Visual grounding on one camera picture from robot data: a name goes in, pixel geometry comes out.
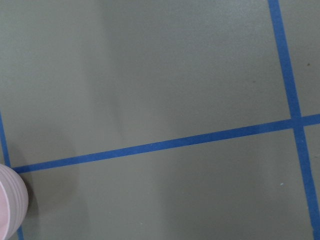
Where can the pink bowl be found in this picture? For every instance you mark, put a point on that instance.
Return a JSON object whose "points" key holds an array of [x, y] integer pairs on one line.
{"points": [[14, 201]]}

